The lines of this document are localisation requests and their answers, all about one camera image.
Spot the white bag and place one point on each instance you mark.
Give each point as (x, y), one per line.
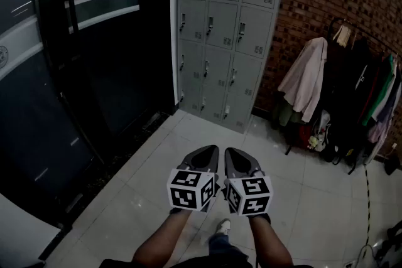
(325, 125)

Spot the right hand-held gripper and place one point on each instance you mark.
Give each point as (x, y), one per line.
(251, 194)

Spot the beige hanging shirt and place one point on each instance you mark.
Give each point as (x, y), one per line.
(307, 78)

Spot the black hanging garment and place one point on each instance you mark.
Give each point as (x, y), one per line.
(351, 88)

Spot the person's left forearm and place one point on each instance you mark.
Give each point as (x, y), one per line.
(160, 238)

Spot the olive green garment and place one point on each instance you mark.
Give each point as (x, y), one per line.
(285, 114)

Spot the red bag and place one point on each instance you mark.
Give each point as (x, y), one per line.
(305, 136)

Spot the person's blue jeans leg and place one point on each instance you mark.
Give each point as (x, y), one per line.
(226, 246)

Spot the bundle of wooden hangers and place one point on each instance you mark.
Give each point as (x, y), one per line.
(342, 34)

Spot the person's white shoe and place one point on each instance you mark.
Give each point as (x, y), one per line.
(223, 226)

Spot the green hanging garment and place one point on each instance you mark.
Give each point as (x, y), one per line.
(381, 88)

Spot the person's dark shirt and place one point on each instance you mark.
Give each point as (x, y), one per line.
(204, 263)

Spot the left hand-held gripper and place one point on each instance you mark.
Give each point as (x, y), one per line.
(188, 191)

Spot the small pale plush toy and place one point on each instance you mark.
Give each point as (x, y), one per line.
(313, 142)

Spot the black metal clothes rack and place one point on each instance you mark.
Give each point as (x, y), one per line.
(351, 169)

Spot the small black floor object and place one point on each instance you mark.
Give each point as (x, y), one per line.
(392, 169)

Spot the dark glass door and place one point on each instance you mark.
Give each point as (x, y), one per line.
(125, 56)

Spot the person's right forearm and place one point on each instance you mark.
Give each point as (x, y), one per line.
(270, 241)

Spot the pale pink hanging garment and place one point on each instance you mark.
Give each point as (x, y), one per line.
(378, 131)

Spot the grey metal locker cabinet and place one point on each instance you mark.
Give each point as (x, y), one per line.
(220, 25)

